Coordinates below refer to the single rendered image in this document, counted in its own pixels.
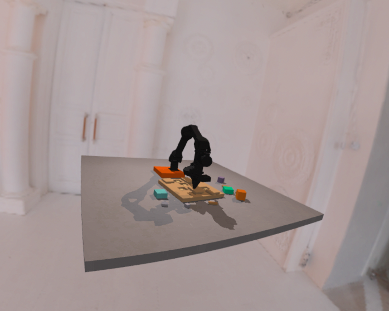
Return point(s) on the green square block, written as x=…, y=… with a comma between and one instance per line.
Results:
x=228, y=190

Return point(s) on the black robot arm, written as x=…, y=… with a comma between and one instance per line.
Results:
x=202, y=150

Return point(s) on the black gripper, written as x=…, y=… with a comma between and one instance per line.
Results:
x=197, y=178

